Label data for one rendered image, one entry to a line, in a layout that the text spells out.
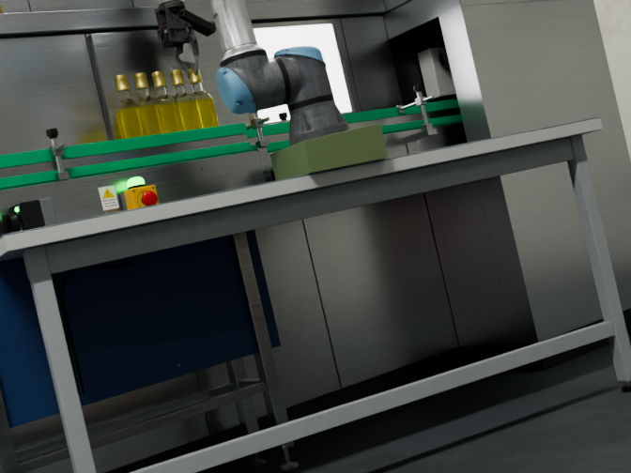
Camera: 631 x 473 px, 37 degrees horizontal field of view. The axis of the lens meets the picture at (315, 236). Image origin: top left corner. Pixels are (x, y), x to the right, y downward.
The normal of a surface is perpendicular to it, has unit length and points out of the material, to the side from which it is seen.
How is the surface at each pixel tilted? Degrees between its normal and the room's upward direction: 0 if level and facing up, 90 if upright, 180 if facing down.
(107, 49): 90
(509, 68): 90
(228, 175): 90
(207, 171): 90
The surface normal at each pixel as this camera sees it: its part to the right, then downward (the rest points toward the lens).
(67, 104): 0.57, -0.13
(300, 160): -0.88, 0.20
